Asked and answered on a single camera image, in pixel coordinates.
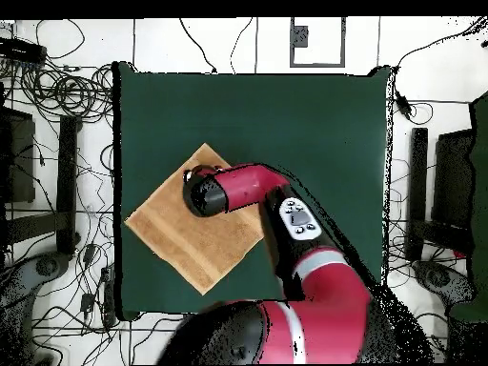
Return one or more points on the tan terry towel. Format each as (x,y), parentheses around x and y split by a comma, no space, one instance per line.
(183,240)

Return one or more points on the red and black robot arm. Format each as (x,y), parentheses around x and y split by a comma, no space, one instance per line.
(328,305)

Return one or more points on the dark green table cloth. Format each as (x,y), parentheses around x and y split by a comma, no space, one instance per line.
(305,114)

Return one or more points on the black stand foot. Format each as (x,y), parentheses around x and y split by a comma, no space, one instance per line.
(417,183)
(68,183)

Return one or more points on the gray floor outlet box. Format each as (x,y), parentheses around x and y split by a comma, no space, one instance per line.
(299,36)

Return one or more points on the small black adapter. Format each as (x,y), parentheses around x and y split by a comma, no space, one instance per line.
(87,303)

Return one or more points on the black equipment box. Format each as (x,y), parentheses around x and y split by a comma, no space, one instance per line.
(453,179)
(19,160)

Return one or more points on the dark wheeled base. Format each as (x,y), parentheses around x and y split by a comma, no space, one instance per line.
(442,280)
(42,267)

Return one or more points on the black power adapter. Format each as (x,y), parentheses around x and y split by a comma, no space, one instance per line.
(403,105)

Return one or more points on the black power strip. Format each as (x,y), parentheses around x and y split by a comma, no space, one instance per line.
(23,51)

